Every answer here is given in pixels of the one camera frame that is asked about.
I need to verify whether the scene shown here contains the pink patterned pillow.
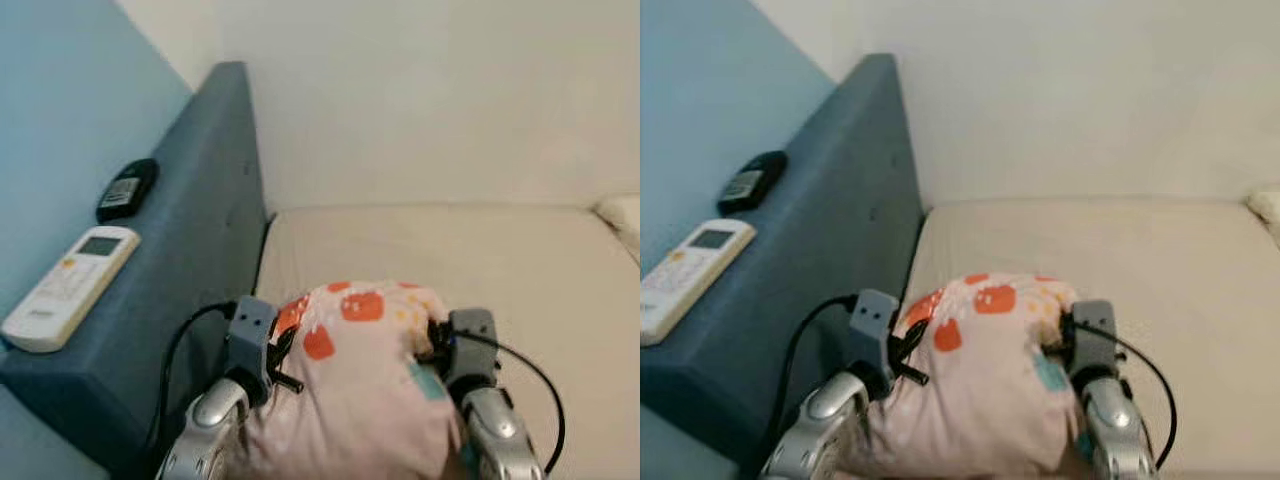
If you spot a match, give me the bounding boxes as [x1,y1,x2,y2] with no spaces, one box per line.
[235,280,471,480]
[850,273,1097,480]

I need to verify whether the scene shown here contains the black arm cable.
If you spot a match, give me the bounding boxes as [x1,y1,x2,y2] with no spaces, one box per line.
[1075,320,1179,470]
[455,330,567,474]
[773,293,859,453]
[148,300,239,456]

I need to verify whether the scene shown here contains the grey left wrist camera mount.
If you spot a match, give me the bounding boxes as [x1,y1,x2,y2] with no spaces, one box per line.
[225,296,280,403]
[850,289,902,397]

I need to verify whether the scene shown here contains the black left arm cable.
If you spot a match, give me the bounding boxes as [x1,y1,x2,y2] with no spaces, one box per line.
[148,300,239,456]
[773,293,859,453]

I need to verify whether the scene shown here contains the black remote control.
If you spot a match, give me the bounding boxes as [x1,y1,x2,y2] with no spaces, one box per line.
[96,158,160,224]
[717,150,788,216]

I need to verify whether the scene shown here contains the bed with cream sheet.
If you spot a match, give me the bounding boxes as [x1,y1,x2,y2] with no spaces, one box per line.
[900,190,1280,480]
[255,195,641,480]

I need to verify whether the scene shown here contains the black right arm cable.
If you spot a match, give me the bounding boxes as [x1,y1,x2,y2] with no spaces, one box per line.
[1075,320,1179,470]
[455,330,567,474]

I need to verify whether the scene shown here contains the white air conditioner remote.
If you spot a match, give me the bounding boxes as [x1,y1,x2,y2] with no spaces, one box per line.
[640,218,757,347]
[2,226,141,353]

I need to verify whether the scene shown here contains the teal upholstered headboard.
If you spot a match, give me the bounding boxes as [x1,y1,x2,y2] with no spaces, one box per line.
[0,62,269,476]
[640,53,926,473]

